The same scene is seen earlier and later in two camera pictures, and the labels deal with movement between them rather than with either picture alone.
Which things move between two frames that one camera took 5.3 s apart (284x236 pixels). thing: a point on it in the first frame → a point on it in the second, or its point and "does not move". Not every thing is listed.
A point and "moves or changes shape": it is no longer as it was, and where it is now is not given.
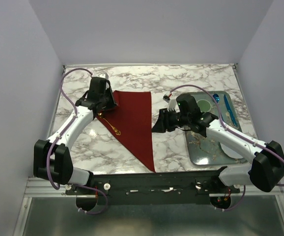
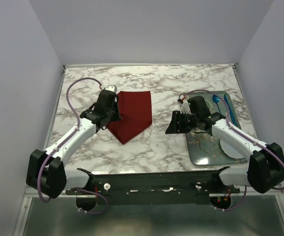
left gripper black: [113, 103] → [117, 117]
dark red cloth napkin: [132, 118] moves or changes shape
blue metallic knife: [230, 111] does not move
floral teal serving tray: [204, 151] does not move
